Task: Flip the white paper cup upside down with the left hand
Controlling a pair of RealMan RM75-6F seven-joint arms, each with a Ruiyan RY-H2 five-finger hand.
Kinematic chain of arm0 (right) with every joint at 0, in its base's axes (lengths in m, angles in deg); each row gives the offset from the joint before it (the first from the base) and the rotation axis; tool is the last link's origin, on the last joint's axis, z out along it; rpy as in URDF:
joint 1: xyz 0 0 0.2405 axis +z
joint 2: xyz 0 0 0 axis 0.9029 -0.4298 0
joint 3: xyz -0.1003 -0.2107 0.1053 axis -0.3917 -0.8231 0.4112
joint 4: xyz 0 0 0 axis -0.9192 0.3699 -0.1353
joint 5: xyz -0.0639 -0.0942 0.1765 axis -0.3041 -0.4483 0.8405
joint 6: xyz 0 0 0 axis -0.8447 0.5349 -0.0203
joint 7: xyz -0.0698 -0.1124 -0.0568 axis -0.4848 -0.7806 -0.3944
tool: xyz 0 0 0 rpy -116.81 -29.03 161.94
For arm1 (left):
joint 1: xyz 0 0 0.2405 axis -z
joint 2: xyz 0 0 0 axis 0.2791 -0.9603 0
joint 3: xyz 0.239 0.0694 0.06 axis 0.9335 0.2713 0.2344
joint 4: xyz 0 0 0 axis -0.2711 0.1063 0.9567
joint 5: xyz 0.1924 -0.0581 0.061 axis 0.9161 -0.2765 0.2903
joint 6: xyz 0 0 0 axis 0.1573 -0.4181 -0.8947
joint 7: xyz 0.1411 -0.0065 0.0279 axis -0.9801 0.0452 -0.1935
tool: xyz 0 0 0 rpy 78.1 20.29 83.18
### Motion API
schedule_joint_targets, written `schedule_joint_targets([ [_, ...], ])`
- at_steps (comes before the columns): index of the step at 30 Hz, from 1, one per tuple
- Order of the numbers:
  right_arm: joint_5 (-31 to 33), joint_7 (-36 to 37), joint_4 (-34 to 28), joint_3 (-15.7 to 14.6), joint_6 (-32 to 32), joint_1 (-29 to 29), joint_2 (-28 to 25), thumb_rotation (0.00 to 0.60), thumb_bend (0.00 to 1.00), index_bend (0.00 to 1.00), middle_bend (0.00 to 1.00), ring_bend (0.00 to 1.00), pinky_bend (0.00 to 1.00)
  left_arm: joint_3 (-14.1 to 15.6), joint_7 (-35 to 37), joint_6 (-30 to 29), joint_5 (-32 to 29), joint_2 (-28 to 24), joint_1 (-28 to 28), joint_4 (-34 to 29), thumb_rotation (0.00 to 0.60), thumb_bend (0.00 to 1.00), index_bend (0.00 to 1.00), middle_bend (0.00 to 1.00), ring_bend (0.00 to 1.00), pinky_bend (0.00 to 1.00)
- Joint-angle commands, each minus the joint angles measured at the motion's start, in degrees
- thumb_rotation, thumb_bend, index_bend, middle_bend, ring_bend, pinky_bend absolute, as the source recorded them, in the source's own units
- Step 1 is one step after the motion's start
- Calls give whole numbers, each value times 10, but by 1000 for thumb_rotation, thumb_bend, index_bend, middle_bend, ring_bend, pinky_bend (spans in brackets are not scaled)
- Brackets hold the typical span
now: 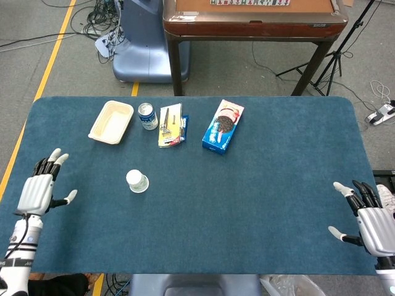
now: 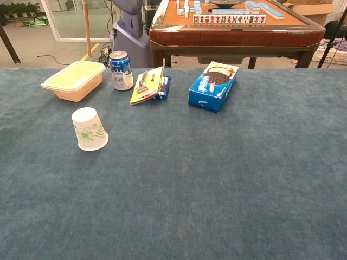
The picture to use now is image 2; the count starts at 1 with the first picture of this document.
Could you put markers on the white paper cup green flower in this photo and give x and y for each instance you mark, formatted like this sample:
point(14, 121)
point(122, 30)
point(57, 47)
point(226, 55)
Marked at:
point(88, 132)

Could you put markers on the small blue snack packet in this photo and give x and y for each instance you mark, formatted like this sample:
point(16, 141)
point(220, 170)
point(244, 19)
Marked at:
point(166, 86)

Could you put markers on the blue table mat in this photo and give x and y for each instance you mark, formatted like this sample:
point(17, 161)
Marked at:
point(189, 176)

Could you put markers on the yellow snack packet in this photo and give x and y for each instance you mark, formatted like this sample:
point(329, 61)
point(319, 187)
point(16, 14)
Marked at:
point(147, 86)

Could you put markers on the blue cookie box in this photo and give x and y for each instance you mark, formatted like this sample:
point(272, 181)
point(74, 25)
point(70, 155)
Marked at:
point(212, 86)

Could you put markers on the blue white milk can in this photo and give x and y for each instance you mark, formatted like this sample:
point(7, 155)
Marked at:
point(122, 71)

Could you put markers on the brown mahjong table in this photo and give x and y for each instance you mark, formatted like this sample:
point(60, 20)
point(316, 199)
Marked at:
point(233, 38)

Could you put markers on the cream plastic food container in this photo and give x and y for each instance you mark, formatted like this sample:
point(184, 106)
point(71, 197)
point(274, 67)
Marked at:
point(73, 81)

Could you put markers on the scattered blue-backed tile cluster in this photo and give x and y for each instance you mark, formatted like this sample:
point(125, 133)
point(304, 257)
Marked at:
point(187, 8)

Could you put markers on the row of upright mahjong tiles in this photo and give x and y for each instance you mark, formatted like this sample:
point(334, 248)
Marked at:
point(229, 19)

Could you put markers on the flat blue-backed tile row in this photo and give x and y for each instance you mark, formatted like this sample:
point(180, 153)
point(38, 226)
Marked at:
point(230, 11)

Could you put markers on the wooden pole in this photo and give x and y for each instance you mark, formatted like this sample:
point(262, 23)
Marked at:
point(87, 27)

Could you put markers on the black round dish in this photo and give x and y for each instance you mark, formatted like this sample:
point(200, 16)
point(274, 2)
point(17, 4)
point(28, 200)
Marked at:
point(226, 2)

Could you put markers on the short blue-backed tile stack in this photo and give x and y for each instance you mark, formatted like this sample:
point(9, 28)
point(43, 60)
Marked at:
point(252, 6)

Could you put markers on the long blue-backed tile row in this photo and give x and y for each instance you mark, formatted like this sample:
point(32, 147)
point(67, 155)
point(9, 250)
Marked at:
point(271, 11)

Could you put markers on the white plastic basket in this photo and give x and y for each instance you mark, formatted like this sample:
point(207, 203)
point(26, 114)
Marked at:
point(330, 57)

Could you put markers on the green bag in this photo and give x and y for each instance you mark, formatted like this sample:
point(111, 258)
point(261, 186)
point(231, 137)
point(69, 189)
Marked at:
point(36, 21)

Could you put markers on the black tripod stand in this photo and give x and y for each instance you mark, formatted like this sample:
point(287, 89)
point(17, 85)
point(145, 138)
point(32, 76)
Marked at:
point(329, 43)

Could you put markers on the black slanted table leg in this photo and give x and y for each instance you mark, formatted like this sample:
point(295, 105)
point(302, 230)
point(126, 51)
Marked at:
point(9, 46)

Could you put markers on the cardboard box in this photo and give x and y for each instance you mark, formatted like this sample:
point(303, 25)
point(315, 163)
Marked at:
point(314, 10)

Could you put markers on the black bag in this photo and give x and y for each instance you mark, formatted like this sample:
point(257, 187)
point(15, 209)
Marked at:
point(334, 29)

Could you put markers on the row of potted plants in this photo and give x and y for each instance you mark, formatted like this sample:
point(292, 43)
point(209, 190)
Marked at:
point(19, 9)

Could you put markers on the grey-blue robot pedestal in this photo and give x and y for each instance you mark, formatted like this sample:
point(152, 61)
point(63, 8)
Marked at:
point(131, 35)

